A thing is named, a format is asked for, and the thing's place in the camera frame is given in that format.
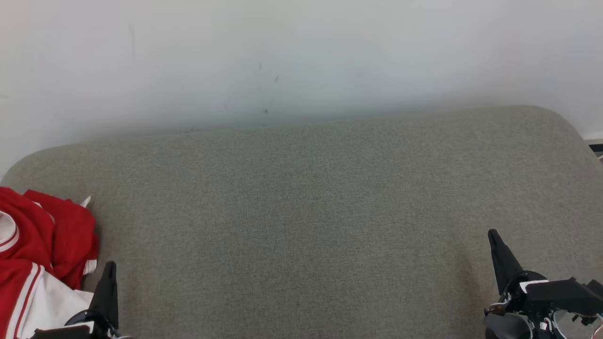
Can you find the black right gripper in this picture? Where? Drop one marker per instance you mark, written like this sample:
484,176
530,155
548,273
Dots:
560,296

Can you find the red basketball jersey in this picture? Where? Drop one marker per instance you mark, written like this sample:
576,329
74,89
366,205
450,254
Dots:
28,301

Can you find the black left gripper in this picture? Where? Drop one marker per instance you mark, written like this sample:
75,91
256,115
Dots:
101,332

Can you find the red shorts with white panels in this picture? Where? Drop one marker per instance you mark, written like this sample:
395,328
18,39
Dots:
70,235

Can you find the grey fabric sofa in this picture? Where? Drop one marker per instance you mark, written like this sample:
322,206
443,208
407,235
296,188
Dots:
301,226

